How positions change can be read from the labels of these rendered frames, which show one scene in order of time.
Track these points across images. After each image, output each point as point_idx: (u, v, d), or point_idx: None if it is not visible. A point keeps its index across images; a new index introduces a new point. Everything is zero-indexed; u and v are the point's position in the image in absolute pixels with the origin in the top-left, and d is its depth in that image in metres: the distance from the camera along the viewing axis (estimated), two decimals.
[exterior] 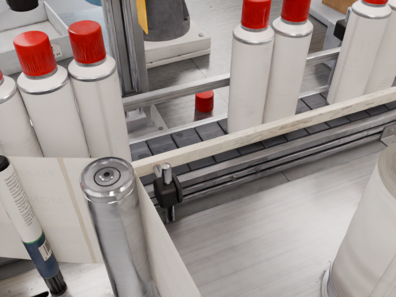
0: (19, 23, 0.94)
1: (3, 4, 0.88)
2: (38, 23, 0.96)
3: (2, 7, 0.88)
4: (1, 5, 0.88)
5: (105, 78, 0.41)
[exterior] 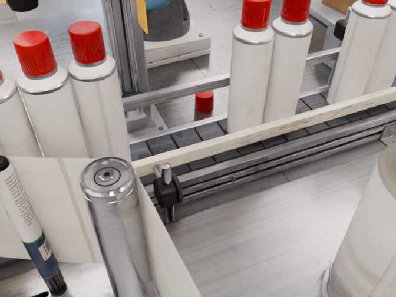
0: None
1: None
2: None
3: None
4: None
5: (105, 78, 0.41)
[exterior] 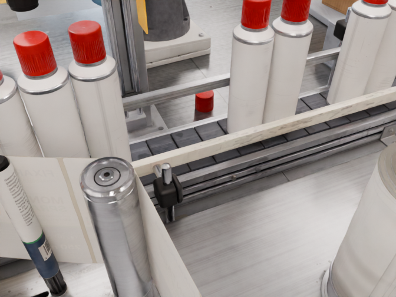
0: None
1: None
2: None
3: None
4: None
5: (105, 78, 0.41)
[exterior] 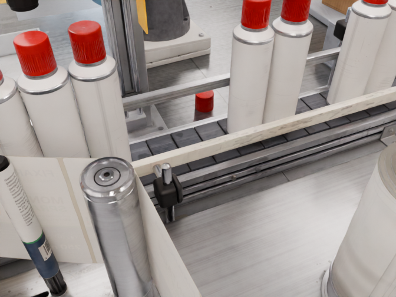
0: (9, 50, 0.84)
1: None
2: None
3: None
4: None
5: (105, 78, 0.41)
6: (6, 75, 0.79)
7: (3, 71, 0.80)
